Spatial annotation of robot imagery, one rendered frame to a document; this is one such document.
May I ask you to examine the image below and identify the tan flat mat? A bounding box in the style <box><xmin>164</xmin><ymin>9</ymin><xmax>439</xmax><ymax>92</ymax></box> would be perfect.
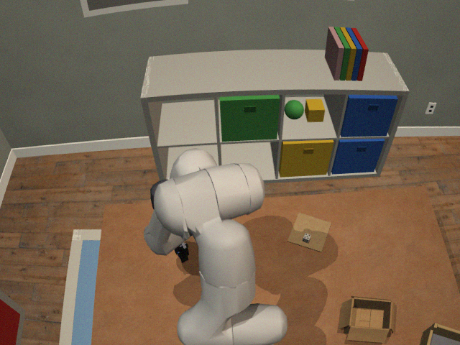
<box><xmin>288</xmin><ymin>213</ymin><xmax>331</xmax><ymax>252</ymax></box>

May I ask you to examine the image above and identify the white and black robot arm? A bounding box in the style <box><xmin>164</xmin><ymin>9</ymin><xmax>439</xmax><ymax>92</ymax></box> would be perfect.
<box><xmin>144</xmin><ymin>148</ymin><xmax>288</xmax><ymax>345</ymax></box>

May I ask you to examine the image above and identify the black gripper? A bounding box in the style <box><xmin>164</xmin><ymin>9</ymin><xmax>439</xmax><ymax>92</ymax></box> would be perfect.
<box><xmin>175</xmin><ymin>242</ymin><xmax>189</xmax><ymax>263</ymax></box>

